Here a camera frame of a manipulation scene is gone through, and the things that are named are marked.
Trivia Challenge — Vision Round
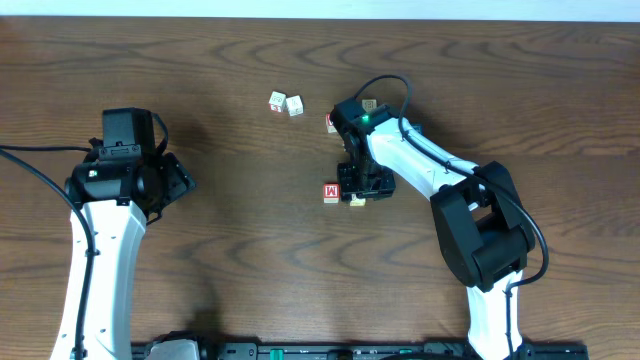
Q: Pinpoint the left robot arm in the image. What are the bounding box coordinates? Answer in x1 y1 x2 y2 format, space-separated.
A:
51 108 196 359

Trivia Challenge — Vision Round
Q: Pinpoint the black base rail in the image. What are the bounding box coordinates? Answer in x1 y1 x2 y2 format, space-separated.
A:
130 341 590 360

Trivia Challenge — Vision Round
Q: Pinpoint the red A letter block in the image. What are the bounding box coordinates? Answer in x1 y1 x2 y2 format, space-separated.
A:
325 113 337 133

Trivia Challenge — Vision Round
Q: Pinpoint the white block red side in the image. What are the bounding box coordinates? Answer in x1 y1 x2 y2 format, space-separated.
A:
268 91 287 113

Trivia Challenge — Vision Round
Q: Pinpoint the red M letter block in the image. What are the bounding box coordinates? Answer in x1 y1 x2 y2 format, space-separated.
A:
323 183 341 204

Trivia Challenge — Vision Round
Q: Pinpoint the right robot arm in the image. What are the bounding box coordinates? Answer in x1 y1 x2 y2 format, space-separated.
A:
328 98 544 359

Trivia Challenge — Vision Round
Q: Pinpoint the white B letter block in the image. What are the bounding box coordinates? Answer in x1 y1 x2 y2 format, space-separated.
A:
362 99 377 112

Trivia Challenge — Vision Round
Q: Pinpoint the cream picture block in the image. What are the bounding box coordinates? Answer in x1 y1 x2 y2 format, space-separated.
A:
349 198 366 207

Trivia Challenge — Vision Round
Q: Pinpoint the blue picture block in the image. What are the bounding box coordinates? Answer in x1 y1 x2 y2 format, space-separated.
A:
412 124 424 135

